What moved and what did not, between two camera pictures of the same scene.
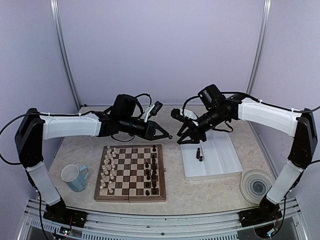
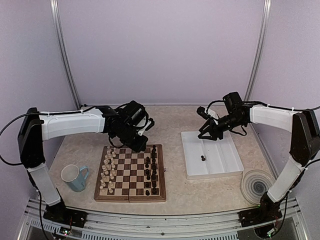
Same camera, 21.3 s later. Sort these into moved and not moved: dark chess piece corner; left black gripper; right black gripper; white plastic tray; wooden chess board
Moved: left black gripper; right black gripper
Not moved: wooden chess board; dark chess piece corner; white plastic tray
